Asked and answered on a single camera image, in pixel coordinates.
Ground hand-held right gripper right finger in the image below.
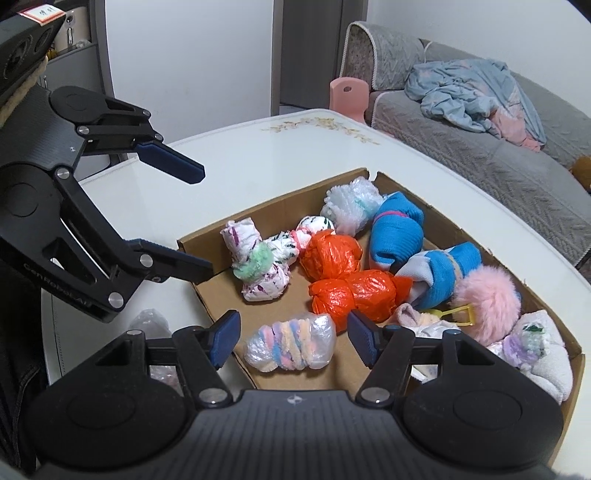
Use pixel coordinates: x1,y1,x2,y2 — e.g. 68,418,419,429
347,309,504,408

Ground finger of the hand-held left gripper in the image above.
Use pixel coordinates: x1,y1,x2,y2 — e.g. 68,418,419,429
54,167,214,322
78,98,206,184

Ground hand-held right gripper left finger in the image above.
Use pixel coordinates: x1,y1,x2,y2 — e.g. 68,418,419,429
92,310,242,408

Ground shallow cardboard box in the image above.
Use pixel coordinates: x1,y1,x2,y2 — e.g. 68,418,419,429
177,168,583,467

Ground orange plastic bag bundle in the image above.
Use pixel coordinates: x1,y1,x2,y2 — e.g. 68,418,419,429
308,270,414,333
299,231,363,282

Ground pale pink cloth bundle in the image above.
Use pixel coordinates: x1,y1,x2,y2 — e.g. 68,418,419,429
392,302,462,384

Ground plastic bundle with pastel scrunchie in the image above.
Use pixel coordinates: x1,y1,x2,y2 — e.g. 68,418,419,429
244,313,337,373

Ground white bundle with green scrunchie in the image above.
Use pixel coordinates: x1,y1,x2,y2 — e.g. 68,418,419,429
223,218,295,304

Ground blue and grey sock bundle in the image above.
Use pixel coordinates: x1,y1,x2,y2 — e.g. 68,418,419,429
399,241,483,311

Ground yellow plastic clip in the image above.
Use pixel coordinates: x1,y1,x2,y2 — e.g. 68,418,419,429
425,302,476,328

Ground white leaf print bundle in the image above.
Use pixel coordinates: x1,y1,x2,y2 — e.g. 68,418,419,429
264,215,336,268

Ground pink fluffy pompom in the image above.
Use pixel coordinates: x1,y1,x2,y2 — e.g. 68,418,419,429
454,267,522,347

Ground plastic bundle with white scrunchie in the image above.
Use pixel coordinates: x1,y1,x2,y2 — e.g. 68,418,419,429
321,176,386,236

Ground plastic bundle with purple scrunchie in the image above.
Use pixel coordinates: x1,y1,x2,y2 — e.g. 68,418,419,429
489,310,566,370

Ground white knit cloth bundle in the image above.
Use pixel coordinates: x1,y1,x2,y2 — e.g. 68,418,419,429
531,344,574,406

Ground grey door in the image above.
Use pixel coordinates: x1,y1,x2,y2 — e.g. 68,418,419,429
271,0,369,116

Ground pink plastic stool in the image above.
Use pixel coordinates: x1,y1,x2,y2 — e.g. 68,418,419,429
329,76,369,124

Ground person's dark trousers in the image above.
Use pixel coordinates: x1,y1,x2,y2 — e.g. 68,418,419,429
0,263,51,469

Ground grey quilted sofa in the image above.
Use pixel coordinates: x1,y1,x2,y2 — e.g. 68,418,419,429
339,21,591,278

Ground grey quilted armrest cover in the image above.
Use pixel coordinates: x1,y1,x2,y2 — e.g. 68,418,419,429
344,21,426,93

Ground light blue blanket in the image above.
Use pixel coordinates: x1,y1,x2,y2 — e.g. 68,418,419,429
405,59,548,145

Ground brown plush toy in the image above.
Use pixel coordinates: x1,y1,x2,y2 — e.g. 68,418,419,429
570,156,591,190

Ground beige braided cord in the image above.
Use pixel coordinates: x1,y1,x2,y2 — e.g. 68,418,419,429
0,58,49,125

